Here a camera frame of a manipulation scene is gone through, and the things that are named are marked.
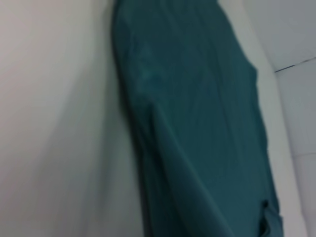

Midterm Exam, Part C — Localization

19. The teal blue t-shirt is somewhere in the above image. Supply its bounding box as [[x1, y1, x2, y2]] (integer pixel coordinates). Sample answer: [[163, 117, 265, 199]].
[[111, 0, 284, 237]]

